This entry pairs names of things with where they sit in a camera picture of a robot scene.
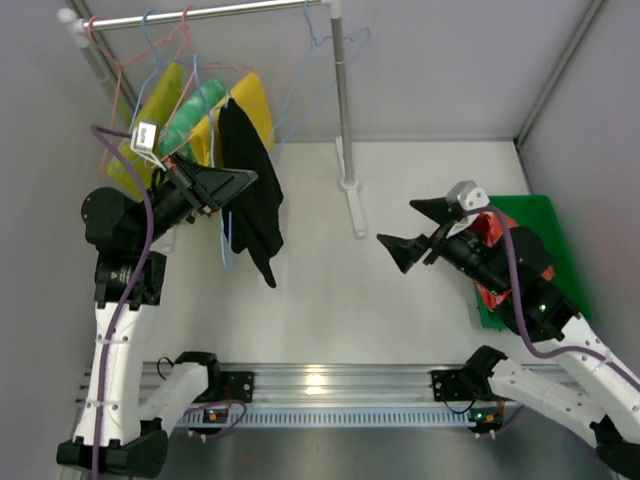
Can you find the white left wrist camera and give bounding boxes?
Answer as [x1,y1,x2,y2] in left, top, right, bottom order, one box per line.
[130,121,166,171]

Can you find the aluminium mounting rail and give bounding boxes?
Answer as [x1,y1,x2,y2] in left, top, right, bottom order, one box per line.
[74,363,621,407]

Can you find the blue wire hanger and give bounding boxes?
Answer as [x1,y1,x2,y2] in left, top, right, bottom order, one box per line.
[192,52,233,271]
[270,1,371,151]
[127,9,221,131]

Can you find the olive yellow trousers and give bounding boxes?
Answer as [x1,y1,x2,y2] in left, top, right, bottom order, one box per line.
[106,63,183,201]

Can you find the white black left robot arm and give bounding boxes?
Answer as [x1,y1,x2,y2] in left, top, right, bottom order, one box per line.
[56,154,258,479]

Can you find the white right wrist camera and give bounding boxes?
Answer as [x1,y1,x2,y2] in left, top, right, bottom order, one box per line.
[445,180,489,238]

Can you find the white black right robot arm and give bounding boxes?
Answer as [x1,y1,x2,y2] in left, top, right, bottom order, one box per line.
[377,198,639,479]

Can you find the grey slotted cable duct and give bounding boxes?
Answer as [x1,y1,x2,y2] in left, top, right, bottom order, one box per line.
[177,406,487,430]

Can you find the black trousers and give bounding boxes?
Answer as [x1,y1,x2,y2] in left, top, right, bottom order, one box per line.
[218,99,284,288]

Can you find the green plastic tray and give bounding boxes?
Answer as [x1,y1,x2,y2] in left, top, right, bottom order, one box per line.
[476,195,592,330]

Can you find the green white patterned trousers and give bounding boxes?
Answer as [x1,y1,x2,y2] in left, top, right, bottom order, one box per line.
[158,76,226,162]

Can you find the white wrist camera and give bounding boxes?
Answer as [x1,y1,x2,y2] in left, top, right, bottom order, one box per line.
[130,121,166,171]
[445,180,489,238]

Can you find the pink wire hanger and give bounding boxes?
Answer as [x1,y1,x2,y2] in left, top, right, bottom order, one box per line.
[87,14,176,174]
[163,5,255,127]

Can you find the red white patterned trousers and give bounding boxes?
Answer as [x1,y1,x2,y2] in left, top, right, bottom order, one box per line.
[471,213,556,311]

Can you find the silver white clothes rack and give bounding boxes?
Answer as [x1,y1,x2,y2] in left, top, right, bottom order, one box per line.
[57,0,367,239]

